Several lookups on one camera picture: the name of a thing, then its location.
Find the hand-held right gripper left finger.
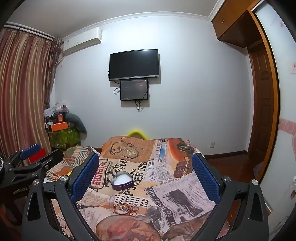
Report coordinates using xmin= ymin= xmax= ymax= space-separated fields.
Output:
xmin=22 ymin=152 xmax=100 ymax=241

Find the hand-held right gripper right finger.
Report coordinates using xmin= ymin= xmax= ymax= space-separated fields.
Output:
xmin=192 ymin=153 xmax=270 ymax=241

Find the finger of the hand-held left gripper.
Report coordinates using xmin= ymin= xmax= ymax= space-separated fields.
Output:
xmin=4 ymin=143 xmax=42 ymax=168
xmin=9 ymin=149 xmax=64 ymax=179

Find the purple heart-shaped tin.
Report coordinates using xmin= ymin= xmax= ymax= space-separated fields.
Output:
xmin=110 ymin=171 xmax=134 ymax=191

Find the red cord bracelet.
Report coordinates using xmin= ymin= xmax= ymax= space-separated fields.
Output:
xmin=115 ymin=205 xmax=140 ymax=217

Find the red box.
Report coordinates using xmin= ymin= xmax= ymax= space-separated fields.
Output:
xmin=29 ymin=148 xmax=47 ymax=164

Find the long orange box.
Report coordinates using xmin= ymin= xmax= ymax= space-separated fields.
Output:
xmin=51 ymin=122 xmax=69 ymax=132

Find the printed blanket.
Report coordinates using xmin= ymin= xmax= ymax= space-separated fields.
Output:
xmin=45 ymin=137 xmax=232 ymax=241

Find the white plastic bag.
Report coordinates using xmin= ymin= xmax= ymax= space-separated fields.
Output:
xmin=44 ymin=101 xmax=70 ymax=117

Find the striped brown curtain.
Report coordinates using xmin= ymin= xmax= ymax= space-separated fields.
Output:
xmin=0 ymin=28 xmax=63 ymax=160

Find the yellow plastic chair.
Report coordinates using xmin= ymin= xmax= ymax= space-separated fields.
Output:
xmin=127 ymin=129 xmax=148 ymax=141

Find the brown wooden door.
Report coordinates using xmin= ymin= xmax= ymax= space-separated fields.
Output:
xmin=246 ymin=39 xmax=279 ymax=164

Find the white wardrobe sliding door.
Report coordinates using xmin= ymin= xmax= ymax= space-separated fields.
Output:
xmin=254 ymin=0 xmax=296 ymax=232

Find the white air conditioner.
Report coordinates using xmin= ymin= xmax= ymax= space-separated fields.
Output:
xmin=62 ymin=27 xmax=102 ymax=55

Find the wooden overhead cabinet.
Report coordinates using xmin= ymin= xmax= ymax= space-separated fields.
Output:
xmin=211 ymin=0 xmax=258 ymax=49

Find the small black wall monitor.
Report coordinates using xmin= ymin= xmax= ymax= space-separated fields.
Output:
xmin=120 ymin=79 xmax=149 ymax=101

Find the black wall television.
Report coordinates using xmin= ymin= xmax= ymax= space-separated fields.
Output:
xmin=109 ymin=49 xmax=160 ymax=81

